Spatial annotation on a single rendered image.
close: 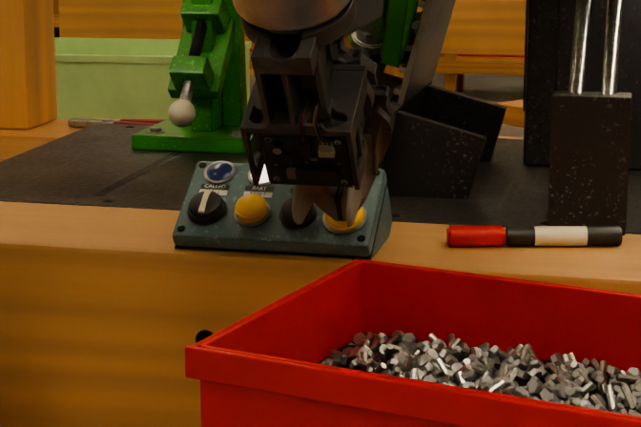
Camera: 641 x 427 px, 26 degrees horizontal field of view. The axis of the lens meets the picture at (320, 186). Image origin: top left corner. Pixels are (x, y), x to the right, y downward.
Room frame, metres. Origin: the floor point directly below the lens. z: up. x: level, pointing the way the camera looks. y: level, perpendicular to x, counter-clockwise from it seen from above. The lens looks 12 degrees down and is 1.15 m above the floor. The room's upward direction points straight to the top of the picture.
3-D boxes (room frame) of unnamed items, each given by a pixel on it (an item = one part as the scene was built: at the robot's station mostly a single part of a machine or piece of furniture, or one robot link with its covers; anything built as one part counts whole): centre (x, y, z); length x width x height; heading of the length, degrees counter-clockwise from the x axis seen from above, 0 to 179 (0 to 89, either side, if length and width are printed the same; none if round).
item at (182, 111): (1.40, 0.14, 0.96); 0.06 x 0.03 x 0.06; 167
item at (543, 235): (1.01, -0.16, 0.91); 0.13 x 0.02 x 0.02; 90
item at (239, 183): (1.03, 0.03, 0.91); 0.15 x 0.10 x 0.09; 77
